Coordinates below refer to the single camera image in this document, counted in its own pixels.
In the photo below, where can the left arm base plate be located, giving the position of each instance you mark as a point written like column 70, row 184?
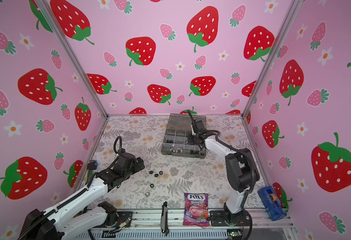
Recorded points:
column 115, row 219

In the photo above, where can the blue tape dispenser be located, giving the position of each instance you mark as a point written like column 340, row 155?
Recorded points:
column 271, row 203

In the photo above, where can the silver wing nuts pile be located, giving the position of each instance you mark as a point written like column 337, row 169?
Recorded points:
column 176, row 150

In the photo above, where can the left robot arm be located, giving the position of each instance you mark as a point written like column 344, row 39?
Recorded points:
column 64, row 220

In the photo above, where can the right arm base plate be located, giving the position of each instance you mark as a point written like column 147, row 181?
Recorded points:
column 223, row 218

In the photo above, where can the black utility knife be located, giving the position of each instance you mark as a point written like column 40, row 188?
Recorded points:
column 164, row 219

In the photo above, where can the Fox's candy bag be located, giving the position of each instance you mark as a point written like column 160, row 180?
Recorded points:
column 196, row 210

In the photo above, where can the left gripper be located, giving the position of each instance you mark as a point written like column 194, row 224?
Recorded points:
column 136, row 165

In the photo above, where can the grey plastic organizer box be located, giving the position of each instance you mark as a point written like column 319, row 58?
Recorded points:
column 178, row 128

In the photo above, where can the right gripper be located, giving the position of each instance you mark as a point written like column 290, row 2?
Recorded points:
column 192, row 134

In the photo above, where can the black nuts cluster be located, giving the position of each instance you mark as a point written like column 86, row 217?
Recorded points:
column 156, row 174

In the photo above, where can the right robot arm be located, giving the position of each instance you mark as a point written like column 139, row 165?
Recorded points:
column 241, row 171

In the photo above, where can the hex key set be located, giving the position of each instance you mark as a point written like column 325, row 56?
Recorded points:
column 91, row 167

